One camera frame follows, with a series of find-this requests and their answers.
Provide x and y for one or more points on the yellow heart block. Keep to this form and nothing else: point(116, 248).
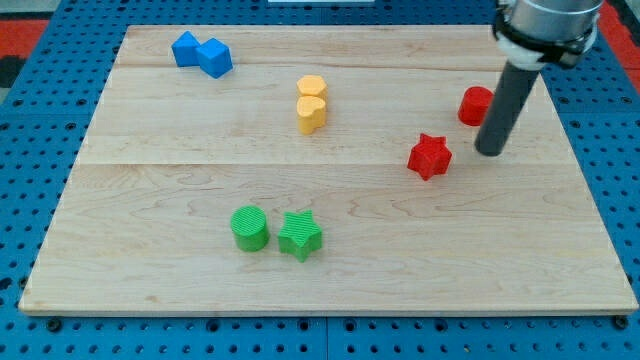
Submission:
point(311, 114)

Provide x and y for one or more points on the wooden board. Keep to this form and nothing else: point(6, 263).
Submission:
point(142, 227)

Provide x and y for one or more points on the green star block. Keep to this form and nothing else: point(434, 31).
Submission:
point(300, 235)

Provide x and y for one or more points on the green cylinder block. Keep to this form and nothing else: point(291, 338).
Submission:
point(249, 227)

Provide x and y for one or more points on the yellow pentagon block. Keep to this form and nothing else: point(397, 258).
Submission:
point(312, 85)

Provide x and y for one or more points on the red star block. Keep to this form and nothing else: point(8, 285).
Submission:
point(430, 156)

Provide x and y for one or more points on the blue cube block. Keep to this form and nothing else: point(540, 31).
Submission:
point(214, 58)

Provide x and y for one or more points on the red cylinder block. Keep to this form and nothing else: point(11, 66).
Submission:
point(474, 105)

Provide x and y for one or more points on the blue angular block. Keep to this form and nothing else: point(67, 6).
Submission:
point(185, 50)

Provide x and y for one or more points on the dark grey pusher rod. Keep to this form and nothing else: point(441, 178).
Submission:
point(510, 96)

